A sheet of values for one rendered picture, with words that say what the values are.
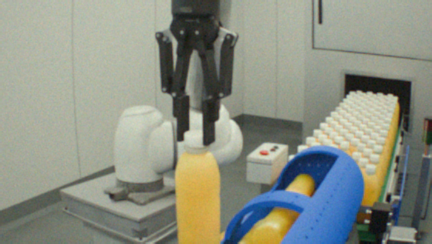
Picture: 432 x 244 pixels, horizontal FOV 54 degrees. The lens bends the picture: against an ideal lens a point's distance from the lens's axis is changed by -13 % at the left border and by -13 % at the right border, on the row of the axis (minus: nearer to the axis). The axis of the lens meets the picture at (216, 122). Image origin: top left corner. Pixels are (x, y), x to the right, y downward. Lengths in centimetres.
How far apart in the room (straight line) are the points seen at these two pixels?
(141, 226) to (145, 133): 28
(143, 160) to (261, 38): 501
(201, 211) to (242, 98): 581
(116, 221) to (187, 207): 66
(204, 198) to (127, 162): 70
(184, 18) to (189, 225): 33
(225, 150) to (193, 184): 72
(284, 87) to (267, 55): 48
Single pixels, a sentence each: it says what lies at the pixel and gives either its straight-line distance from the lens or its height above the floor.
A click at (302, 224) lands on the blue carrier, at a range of 100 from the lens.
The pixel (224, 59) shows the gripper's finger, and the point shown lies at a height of 158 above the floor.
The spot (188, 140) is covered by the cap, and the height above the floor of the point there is 145.
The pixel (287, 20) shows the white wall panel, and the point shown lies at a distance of 614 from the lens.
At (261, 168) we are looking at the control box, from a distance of 178.
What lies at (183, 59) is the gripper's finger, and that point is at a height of 157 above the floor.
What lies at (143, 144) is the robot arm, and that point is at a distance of 141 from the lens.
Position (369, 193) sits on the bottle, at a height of 102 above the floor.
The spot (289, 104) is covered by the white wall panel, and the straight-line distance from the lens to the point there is 626.
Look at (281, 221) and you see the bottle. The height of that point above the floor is 120.
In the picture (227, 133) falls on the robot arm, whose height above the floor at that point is 127.
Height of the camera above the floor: 166
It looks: 14 degrees down
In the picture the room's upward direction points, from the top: straight up
